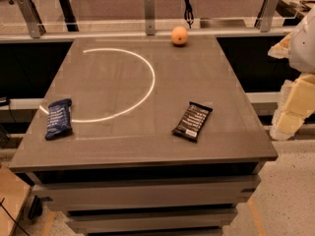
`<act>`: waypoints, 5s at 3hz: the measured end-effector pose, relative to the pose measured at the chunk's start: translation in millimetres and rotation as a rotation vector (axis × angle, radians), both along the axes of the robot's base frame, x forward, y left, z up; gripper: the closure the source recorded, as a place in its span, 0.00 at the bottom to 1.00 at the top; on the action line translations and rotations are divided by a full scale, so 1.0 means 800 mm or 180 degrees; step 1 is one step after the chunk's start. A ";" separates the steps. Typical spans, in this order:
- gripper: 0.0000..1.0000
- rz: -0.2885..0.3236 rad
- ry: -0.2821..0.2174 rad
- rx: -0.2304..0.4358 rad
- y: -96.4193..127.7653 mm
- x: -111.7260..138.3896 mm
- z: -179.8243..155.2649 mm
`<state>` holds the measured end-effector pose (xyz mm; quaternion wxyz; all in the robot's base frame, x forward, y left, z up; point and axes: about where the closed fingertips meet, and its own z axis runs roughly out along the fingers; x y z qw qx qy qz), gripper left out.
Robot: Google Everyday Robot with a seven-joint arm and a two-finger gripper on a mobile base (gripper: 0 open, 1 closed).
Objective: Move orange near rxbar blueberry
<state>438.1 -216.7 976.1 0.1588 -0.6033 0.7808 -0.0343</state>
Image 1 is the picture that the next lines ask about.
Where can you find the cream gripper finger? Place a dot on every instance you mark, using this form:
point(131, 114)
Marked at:
point(280, 50)
point(296, 103)

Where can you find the orange fruit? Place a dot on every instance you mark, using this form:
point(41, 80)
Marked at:
point(179, 35)

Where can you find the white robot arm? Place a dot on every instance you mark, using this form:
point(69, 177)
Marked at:
point(301, 54)

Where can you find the black rxbar chocolate wrapper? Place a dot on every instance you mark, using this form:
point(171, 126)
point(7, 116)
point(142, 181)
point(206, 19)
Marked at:
point(192, 121)

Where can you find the blue rxbar blueberry wrapper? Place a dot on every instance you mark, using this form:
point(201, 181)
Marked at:
point(59, 119)

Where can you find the grey drawer cabinet table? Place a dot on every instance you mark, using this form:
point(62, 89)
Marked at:
point(121, 172)

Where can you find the clear acrylic barrier panel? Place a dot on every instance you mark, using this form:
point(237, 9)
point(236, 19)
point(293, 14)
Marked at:
point(243, 23)

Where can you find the black caster wheel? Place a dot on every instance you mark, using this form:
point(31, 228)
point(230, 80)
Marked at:
point(35, 209)

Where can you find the wooden board at left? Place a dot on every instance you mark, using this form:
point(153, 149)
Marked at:
point(13, 195)

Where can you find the right metal bracket post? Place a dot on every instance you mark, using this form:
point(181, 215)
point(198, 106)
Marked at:
point(269, 8)

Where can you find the metal bracket post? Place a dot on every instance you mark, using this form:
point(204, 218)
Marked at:
point(150, 24)
point(30, 18)
point(269, 8)

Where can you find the middle metal bracket post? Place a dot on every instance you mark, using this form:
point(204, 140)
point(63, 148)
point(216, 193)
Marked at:
point(150, 24)

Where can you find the left metal bracket post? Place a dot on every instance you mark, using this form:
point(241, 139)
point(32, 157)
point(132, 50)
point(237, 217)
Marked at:
point(30, 18)

